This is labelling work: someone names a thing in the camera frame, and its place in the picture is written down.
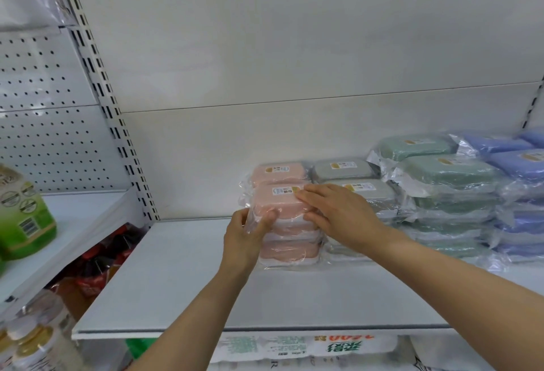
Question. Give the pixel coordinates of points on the white pegboard panel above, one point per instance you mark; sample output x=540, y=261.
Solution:
x=46, y=120

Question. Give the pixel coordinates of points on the person's left forearm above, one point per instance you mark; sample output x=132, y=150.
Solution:
x=199, y=319

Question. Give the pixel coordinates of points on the pink plastic box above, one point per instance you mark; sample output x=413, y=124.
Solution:
x=284, y=209
x=278, y=175
x=293, y=234
x=289, y=252

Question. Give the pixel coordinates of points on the stack of purple wrapped boxes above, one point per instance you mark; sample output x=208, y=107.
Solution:
x=520, y=166

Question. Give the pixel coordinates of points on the person's left hand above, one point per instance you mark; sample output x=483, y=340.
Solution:
x=240, y=243

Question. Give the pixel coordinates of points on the white slotted shelf upright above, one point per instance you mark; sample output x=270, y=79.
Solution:
x=533, y=105
x=106, y=94

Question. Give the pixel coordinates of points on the row of dark sauce bottles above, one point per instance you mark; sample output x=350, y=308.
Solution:
x=106, y=260

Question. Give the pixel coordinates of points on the clear bottle with yellow liquid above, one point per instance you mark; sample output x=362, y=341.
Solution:
x=38, y=349

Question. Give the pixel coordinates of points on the person's right thumb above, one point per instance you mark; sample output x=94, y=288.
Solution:
x=316, y=217

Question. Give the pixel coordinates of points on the green printed package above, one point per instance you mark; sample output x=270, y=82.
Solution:
x=23, y=217

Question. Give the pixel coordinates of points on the person's right hand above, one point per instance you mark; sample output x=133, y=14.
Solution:
x=348, y=217

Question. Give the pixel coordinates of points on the stack of green wrapped boxes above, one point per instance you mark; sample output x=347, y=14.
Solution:
x=446, y=175

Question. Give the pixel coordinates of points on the green plastic pack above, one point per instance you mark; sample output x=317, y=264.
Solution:
x=142, y=348

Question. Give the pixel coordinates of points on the person's right forearm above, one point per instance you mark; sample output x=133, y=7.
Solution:
x=459, y=298

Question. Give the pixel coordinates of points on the white metal shelf board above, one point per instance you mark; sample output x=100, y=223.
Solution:
x=178, y=281
x=80, y=222

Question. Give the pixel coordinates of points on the white pack with green print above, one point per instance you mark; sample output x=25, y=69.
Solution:
x=297, y=347

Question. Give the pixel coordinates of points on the grey wrapped plastic box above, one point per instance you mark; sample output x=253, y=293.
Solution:
x=344, y=169
x=374, y=192

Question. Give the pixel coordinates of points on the person's left thumb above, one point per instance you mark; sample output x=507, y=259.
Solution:
x=264, y=224

